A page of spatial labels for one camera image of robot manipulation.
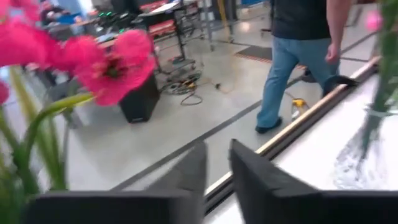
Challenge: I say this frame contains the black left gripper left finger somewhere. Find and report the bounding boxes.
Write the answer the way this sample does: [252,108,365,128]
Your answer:
[23,141,208,224]

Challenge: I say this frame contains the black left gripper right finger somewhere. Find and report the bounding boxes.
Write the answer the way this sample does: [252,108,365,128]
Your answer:
[229,139,398,224]

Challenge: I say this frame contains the clear glass vase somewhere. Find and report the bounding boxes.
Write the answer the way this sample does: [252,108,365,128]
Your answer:
[332,105,398,190]

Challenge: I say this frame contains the red blossom stem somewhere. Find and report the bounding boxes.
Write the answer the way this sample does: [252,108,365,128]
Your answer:
[18,29,156,191]
[0,18,75,68]
[0,81,10,105]

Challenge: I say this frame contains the yellow capped clear bottle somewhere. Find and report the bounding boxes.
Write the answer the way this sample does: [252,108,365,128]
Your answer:
[290,98,310,122]

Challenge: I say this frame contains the black speaker box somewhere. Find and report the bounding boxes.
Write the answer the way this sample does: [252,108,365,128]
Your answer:
[119,73,161,124]

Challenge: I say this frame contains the person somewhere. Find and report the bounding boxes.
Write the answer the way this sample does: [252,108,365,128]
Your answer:
[254,0,352,134]

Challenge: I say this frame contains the person's hand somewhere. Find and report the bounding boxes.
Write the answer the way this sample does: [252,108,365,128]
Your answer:
[325,42,341,65]

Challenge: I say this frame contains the dark floor mat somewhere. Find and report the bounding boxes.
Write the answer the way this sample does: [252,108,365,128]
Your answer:
[234,45,307,70]

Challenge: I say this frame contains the black cart with red bins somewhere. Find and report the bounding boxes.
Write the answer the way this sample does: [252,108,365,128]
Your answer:
[136,0,197,75]

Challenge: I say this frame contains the tangled floor cables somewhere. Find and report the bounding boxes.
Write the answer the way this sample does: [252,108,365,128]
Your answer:
[160,73,233,107]

